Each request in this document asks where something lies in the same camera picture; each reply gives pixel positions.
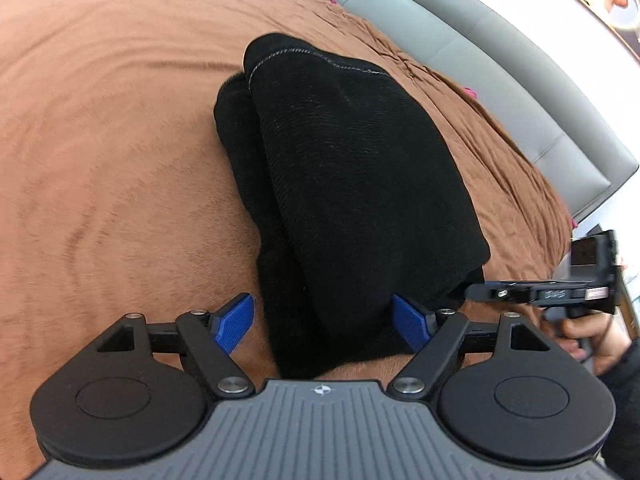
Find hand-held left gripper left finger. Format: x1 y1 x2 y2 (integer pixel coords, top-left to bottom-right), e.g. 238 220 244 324
95 291 257 397

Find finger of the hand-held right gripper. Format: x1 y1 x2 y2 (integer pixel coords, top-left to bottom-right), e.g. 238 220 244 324
463 281 539 307

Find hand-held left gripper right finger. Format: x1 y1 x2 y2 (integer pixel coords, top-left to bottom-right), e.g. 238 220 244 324
387 293 551 397

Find black pants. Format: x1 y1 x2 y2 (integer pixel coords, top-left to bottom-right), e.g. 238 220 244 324
213 32 492 380

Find person's right forearm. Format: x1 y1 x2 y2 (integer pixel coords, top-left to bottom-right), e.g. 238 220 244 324
596 339 640 480

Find person's right hand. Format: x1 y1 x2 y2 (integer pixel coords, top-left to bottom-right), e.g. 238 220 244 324
541 309 632 377

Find brown blanket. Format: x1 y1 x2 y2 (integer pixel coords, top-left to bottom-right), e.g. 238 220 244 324
0 0 576 476

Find grey padded headboard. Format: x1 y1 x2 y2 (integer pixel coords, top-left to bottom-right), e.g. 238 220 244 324
322 0 640 224

